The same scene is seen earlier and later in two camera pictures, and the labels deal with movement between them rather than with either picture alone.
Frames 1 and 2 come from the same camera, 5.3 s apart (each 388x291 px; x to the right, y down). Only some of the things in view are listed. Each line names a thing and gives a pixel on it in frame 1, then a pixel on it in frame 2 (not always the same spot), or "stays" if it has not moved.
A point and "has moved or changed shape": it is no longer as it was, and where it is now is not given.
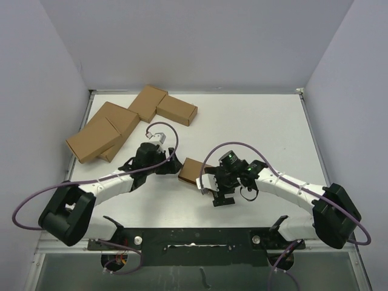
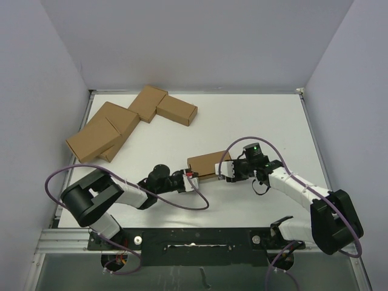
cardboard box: (146, 102) stays
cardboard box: (176, 110) stays
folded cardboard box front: (93, 139) stays
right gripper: (219, 196) to (236, 176)
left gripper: (170, 167) to (180, 173)
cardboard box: (191, 170) has moved or changed shape
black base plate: (200, 246) stays
